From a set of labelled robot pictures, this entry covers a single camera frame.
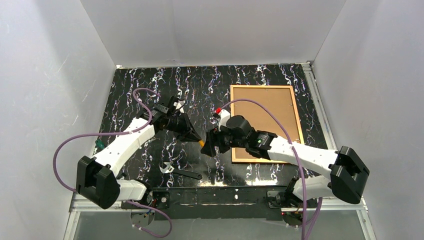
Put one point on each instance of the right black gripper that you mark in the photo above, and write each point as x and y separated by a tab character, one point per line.
216	142

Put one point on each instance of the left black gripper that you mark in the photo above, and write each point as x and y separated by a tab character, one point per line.
182	125

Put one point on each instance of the wooden picture frame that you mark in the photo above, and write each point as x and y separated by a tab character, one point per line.
279	100

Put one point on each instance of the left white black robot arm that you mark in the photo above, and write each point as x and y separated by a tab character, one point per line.
99	178

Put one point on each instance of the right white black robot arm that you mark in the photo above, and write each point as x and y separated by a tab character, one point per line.
342	173

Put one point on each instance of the black adjustable wrench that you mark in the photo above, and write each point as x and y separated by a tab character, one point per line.
170	169

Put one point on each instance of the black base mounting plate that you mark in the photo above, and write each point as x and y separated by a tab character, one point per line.
223	202

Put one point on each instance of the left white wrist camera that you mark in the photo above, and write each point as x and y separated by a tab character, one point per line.
179	104

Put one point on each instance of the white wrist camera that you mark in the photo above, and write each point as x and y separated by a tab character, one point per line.
179	104
222	116

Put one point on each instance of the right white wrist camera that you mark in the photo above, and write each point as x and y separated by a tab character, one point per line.
222	116

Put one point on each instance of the green handled tool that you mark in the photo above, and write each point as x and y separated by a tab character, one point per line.
99	144

